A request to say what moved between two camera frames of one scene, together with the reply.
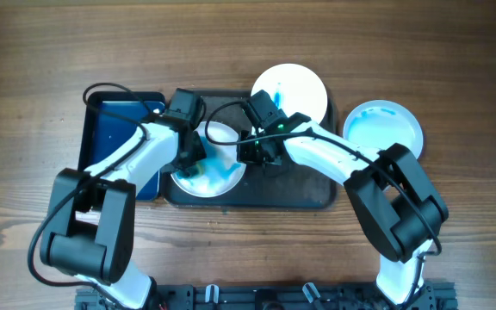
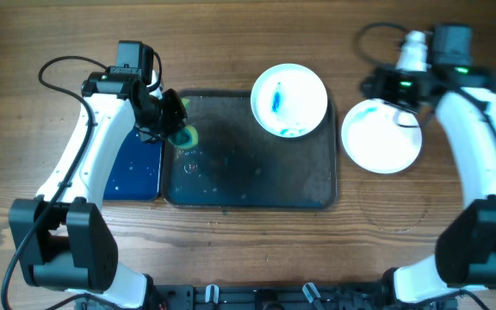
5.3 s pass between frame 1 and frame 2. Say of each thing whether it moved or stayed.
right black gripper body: moved
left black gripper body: moved
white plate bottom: stayed
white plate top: stayed
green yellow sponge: moved
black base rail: stayed
